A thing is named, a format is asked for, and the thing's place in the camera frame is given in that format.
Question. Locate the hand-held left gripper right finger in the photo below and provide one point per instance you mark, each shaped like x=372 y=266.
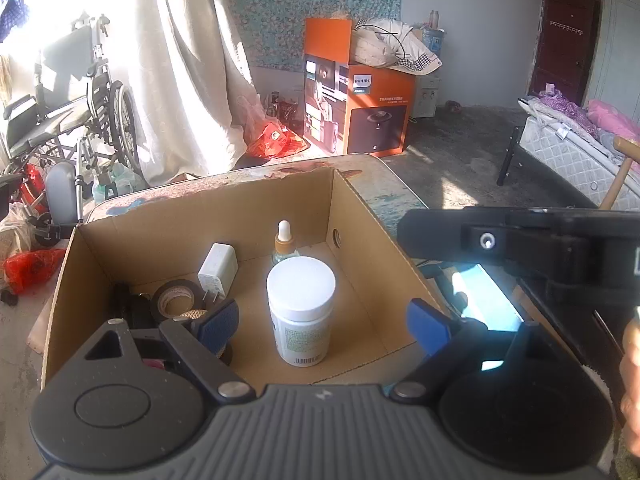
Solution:
x=425 y=330

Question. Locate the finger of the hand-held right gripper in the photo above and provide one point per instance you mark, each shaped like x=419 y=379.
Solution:
x=430 y=235

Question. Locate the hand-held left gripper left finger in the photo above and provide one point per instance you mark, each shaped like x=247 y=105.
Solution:
x=220 y=325

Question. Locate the silver patterned round disc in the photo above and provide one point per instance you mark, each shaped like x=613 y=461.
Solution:
x=192 y=315

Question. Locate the white charger plug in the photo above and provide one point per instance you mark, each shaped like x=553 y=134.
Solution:
x=217 y=267

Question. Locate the black tape roll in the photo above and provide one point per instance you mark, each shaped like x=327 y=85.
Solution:
x=175 y=285

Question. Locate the pink object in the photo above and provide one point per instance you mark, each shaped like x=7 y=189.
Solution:
x=155 y=362

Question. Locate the cardboard box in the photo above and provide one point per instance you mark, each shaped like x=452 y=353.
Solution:
x=350 y=310

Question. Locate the black key fob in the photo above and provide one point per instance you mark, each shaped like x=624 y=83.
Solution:
x=141 y=310

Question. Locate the white lidded pill bottle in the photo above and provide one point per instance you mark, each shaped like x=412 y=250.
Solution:
x=300 y=305

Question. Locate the glass dropper bottle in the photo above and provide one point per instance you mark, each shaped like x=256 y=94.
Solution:
x=284 y=245

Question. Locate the person's right forearm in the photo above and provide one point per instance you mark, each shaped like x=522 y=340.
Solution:
x=627 y=455

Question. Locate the person's right hand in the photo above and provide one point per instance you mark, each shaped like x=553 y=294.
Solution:
x=632 y=360

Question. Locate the shiny flat rectangular object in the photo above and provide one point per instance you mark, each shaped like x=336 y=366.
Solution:
x=485 y=300

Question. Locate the black cylindrical flashlight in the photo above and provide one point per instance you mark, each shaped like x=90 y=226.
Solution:
x=121 y=302

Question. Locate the white quilted mattress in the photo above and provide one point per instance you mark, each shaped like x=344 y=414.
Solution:
x=560 y=160

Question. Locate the pink slipper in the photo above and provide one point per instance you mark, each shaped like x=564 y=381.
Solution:
x=453 y=106

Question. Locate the small white cabinet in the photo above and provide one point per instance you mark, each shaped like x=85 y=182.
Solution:
x=429 y=97

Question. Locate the pink bedding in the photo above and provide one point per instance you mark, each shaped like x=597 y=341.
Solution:
x=615 y=115

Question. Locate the purple patterned cloth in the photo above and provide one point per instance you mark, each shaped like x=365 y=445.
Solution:
x=570 y=107

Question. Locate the orange appliance carton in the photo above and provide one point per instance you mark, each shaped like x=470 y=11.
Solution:
x=380 y=85

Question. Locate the pale green plastic bag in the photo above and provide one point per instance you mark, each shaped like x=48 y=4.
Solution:
x=117 y=180

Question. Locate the large red plastic bag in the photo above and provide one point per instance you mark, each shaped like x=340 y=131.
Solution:
x=275 y=140

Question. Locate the group of bottles and cans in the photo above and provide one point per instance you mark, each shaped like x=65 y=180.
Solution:
x=285 y=107

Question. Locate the small red plastic bag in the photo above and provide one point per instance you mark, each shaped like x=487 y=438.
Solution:
x=35 y=267

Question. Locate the white bundled cloth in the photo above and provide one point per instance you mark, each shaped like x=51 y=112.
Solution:
x=385 y=45

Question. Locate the grey wheelchair leg rest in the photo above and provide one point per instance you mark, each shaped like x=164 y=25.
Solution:
x=60 y=190

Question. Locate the dark brown door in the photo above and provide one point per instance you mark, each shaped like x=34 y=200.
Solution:
x=560 y=50

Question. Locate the small pale bottle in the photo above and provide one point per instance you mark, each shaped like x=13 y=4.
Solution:
x=434 y=19

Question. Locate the red item under wheelchair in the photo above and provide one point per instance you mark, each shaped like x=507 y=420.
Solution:
x=36 y=185

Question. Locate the white curtain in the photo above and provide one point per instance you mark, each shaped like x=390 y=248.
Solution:
x=190 y=60

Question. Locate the folding wheelchair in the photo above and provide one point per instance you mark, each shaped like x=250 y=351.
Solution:
x=65 y=60

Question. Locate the blue checkered hanging cloth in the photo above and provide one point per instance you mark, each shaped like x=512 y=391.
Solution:
x=10 y=15

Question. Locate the wooden chair frame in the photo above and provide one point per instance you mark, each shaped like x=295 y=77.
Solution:
x=622 y=170

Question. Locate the metal coat hook rail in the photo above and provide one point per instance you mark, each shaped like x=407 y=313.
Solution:
x=566 y=26

